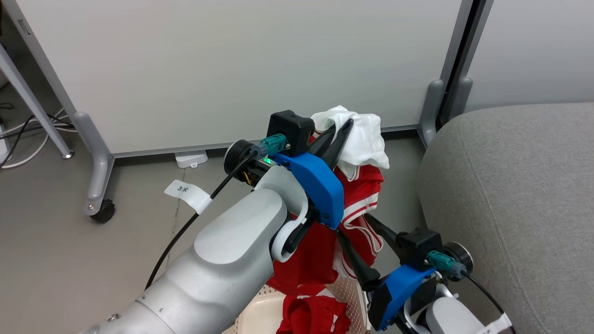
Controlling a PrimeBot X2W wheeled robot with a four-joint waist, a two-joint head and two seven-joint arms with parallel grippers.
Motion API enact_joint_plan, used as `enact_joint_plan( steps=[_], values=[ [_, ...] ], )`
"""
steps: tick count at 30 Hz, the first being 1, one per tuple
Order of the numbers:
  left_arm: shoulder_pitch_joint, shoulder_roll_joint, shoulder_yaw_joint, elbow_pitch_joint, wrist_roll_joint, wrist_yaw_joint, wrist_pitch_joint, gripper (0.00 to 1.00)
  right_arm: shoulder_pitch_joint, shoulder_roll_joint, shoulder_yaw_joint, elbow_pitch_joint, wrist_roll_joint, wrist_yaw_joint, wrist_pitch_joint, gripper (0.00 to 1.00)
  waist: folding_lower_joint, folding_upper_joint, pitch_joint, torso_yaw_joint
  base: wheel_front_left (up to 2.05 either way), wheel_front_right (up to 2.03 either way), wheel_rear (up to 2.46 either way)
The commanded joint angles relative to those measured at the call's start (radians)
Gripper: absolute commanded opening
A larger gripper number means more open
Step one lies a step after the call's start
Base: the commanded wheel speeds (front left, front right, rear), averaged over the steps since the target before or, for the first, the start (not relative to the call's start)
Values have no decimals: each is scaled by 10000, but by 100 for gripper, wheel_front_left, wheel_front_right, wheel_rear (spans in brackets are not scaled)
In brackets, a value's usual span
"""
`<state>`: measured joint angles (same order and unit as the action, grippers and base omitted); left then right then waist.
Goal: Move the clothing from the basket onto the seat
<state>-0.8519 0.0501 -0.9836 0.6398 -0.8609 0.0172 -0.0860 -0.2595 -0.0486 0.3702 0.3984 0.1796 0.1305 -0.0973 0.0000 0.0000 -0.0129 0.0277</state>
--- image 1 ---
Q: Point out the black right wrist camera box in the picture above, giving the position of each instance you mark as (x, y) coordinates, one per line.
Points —
(420, 246)

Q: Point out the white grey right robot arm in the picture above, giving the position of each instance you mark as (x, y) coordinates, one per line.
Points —
(445, 315)

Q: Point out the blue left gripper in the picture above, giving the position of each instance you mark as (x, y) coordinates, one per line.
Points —
(320, 185)

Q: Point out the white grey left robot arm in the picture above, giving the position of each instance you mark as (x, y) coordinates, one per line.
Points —
(232, 260)

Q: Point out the black caster wheel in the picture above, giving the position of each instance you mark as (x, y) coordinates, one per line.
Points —
(104, 212)

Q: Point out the white cloth garment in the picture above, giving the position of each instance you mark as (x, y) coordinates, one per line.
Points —
(366, 139)

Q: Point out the grey metal table leg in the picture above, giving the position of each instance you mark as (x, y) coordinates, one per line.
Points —
(32, 99)

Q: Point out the large white partition panel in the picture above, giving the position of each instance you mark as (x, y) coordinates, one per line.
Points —
(232, 69)

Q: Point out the grey fabric sofa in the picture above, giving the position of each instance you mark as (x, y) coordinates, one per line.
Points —
(519, 208)

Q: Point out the grey partition foot with caster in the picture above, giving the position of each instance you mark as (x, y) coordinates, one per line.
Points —
(100, 162)

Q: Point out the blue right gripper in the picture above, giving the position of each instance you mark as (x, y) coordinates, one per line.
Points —
(394, 292)

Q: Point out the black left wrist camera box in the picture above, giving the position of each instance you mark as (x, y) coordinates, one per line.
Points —
(290, 125)

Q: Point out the red white-striped sports garment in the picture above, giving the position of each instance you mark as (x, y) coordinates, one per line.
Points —
(315, 250)

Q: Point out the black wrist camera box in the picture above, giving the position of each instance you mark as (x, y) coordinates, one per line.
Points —
(290, 125)
(420, 246)

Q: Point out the white power adapter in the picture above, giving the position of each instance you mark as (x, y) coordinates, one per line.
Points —
(191, 158)

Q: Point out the cream perforated laundry basket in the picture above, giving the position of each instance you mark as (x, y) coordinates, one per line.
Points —
(260, 315)

